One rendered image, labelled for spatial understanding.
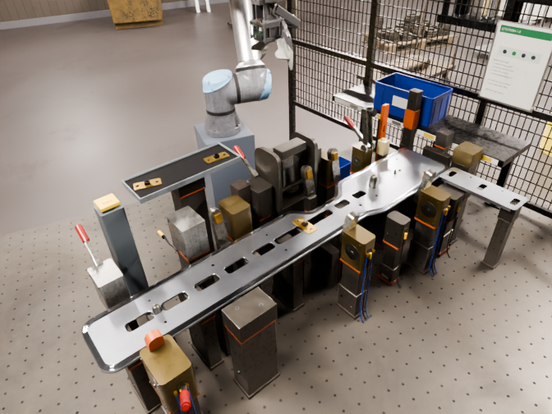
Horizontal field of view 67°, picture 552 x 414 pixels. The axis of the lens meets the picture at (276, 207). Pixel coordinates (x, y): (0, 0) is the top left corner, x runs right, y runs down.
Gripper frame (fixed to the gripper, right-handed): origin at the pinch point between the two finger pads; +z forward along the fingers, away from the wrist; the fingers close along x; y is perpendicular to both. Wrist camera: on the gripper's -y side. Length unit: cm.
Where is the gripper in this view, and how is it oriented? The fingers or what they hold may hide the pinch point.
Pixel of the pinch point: (277, 64)
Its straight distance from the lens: 138.9
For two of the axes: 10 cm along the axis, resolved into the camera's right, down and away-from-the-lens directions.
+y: -7.7, 4.1, -4.9
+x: 6.4, 4.4, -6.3
